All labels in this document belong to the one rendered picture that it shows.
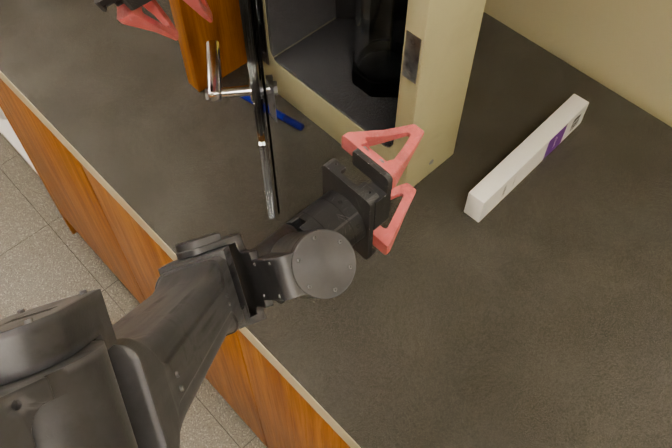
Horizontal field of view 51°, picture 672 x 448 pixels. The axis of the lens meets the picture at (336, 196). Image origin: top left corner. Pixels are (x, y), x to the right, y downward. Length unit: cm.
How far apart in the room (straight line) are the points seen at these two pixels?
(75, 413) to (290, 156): 86
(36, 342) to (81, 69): 104
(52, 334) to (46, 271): 195
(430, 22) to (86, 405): 63
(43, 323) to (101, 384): 3
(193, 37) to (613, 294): 70
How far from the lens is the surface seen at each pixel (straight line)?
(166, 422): 32
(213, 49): 85
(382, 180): 64
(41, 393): 24
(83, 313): 28
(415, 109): 89
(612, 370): 96
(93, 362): 26
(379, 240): 74
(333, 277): 58
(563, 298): 99
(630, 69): 125
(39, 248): 226
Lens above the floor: 178
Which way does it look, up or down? 54 degrees down
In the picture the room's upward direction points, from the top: straight up
